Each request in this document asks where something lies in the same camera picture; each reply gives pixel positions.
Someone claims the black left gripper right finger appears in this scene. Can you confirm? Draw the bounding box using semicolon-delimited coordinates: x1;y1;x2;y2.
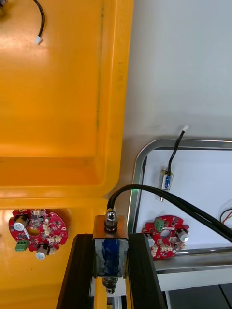
127;233;168;309

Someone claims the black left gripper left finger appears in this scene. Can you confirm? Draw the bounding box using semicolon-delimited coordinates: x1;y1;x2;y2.
57;233;95;309

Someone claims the blue label metal solenoid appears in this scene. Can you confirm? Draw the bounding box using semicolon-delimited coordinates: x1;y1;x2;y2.
93;184;232;294
32;0;46;46
158;125;189;202

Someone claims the round red circuit board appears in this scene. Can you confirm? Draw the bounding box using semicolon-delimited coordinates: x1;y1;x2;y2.
8;209;69;261
142;214;190;261

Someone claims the red-black wire harness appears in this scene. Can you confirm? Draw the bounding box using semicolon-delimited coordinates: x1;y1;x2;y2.
219;208;232;229

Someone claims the yellow-orange plastic bin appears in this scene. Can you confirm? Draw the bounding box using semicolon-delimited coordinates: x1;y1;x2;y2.
0;0;135;211
0;197;132;309

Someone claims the steel tray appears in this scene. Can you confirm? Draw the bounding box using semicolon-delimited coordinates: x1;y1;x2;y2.
127;138;232;275

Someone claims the white paper sheet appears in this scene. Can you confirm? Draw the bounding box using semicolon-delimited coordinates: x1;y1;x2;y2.
139;149;232;249

